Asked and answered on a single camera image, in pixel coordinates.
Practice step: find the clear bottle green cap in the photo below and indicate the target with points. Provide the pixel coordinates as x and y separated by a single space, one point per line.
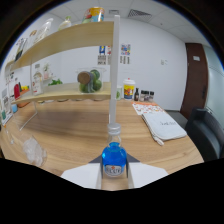
65 24

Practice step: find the white zip pouch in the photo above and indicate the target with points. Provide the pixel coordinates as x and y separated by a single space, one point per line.
165 126

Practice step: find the yellow cup white lid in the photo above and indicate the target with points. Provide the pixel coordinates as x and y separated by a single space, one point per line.
129 90

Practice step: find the glass jar of limes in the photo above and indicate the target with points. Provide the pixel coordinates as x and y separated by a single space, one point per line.
90 81

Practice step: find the yellow printed can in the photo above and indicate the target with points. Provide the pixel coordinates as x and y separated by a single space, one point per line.
93 15

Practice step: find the blue wall poster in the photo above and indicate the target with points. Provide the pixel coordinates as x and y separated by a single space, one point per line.
102 50

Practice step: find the small square ceiling vent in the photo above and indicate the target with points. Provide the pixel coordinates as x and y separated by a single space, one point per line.
113 12

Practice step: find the orange printed paper sheet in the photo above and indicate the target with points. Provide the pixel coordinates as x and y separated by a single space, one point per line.
146 107

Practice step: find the ceiling air vent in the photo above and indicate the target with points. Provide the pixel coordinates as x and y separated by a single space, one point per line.
139 13

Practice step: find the clear bottle red label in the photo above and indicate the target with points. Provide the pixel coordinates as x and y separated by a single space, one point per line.
37 83

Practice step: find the clear glass with ice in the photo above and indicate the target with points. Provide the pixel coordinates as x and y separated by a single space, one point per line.
34 151

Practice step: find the white frame wooden shelf rack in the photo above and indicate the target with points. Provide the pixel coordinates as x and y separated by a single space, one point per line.
76 38

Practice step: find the black chair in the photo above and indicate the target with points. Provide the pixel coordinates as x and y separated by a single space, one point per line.
205 133

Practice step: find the brown door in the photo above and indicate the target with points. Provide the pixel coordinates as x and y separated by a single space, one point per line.
195 80

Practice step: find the small dark bottle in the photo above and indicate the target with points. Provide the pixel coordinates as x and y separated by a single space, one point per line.
136 95

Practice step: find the multicolour wall poster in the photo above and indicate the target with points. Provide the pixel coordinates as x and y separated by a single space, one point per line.
125 49

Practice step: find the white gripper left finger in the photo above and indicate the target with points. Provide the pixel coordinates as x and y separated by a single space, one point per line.
83 175

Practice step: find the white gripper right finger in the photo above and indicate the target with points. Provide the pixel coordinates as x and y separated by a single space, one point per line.
146 173

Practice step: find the blue liquid bottle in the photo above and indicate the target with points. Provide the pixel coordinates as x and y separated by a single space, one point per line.
114 156

